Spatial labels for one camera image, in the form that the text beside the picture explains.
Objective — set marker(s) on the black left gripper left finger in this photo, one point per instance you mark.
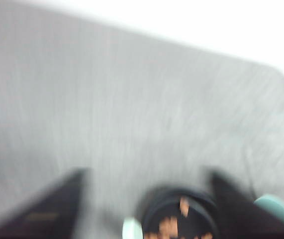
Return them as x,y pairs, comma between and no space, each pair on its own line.
53,216

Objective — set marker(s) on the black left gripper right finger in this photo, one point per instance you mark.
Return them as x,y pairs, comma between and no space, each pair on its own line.
237,216

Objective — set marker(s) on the green ceramic bowl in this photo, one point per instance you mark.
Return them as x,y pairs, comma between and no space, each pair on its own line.
271,204

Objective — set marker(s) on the black frying pan green handle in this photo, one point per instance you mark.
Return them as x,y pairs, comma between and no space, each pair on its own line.
132,226

